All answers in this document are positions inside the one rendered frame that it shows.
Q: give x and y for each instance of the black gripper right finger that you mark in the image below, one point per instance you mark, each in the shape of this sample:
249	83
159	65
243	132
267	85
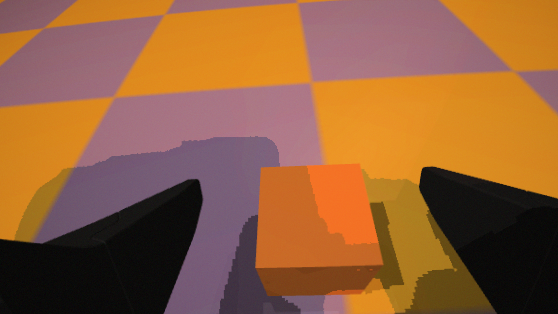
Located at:
507	238

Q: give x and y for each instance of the orange block with black square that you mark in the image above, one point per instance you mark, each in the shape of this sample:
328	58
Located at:
316	234

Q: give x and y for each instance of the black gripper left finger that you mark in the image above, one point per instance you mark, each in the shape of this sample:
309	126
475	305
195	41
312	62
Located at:
126	263

